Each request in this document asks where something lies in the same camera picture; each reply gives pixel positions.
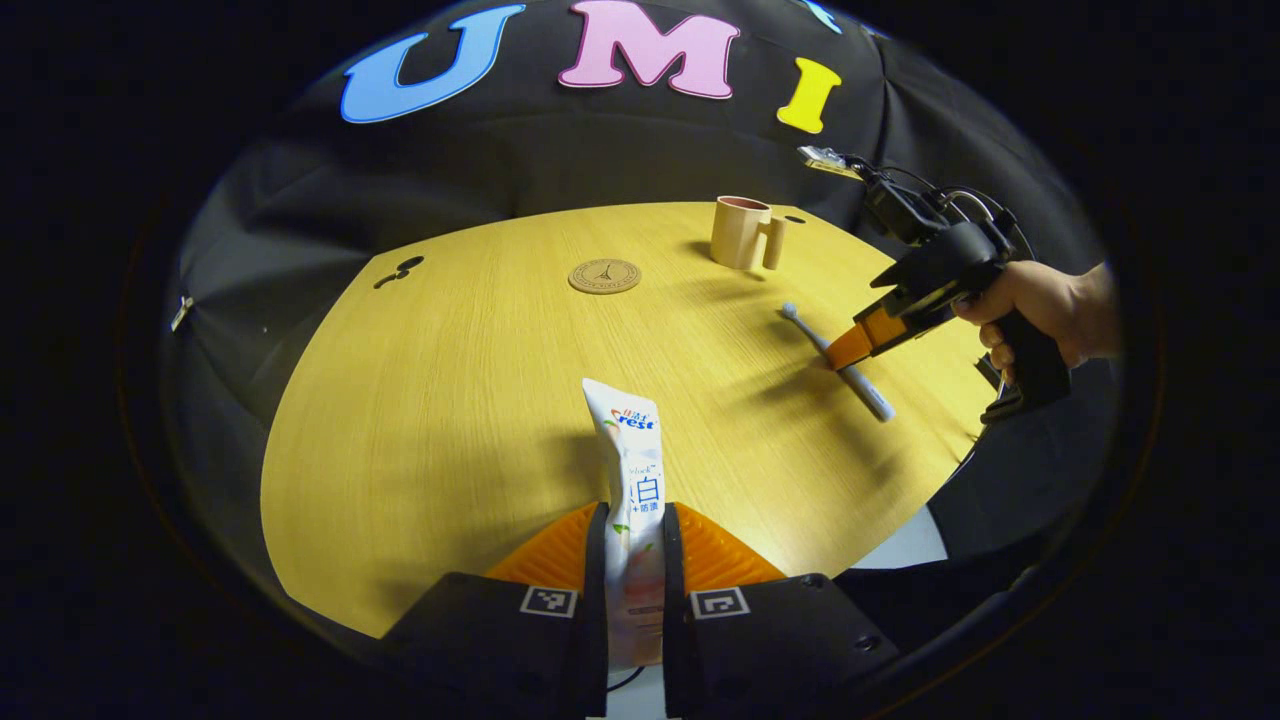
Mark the white toothpaste tube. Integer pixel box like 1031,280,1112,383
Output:
582,377,669,669

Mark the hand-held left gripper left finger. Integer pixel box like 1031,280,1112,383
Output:
380,500,611,719

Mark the beige cup with handle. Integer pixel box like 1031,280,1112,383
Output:
710,195,788,272

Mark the white toothbrush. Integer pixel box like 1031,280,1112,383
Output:
780,302,897,424

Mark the black backdrop cloth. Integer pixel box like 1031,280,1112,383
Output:
160,0,1121,661

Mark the round wooden coaster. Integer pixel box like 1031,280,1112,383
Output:
568,258,643,295

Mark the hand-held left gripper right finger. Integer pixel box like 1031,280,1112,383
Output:
662,500,901,719

